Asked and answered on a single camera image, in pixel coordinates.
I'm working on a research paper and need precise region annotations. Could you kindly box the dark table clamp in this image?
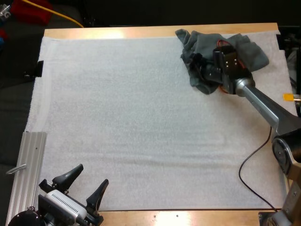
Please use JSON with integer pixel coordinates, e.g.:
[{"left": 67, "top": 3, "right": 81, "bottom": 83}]
[{"left": 35, "top": 60, "right": 45, "bottom": 78}]

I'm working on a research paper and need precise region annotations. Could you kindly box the pile of grey-green towels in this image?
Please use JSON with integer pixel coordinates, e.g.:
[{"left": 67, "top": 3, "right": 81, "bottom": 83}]
[{"left": 175, "top": 28, "right": 270, "bottom": 95}]

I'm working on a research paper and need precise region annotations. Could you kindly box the thin black cable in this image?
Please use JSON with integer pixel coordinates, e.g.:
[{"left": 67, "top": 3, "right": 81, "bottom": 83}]
[{"left": 238, "top": 126, "right": 278, "bottom": 211}]

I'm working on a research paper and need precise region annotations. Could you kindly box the ribbed aluminium rail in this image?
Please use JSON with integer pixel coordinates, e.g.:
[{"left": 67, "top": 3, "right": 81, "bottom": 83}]
[{"left": 5, "top": 131, "right": 48, "bottom": 226}]

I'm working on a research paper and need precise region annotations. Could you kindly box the orange table clip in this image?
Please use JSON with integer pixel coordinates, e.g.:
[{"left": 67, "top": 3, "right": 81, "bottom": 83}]
[{"left": 282, "top": 93, "right": 301, "bottom": 103}]

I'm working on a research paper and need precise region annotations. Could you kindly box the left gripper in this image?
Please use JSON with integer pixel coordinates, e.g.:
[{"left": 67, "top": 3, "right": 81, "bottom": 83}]
[{"left": 38, "top": 163, "right": 110, "bottom": 226}]

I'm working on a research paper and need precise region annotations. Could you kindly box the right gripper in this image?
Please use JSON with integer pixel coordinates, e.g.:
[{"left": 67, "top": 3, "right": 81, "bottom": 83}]
[{"left": 189, "top": 45, "right": 253, "bottom": 95}]

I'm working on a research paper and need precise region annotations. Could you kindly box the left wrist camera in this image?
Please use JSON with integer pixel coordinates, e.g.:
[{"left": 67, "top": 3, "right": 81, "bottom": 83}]
[{"left": 44, "top": 189, "right": 88, "bottom": 220}]

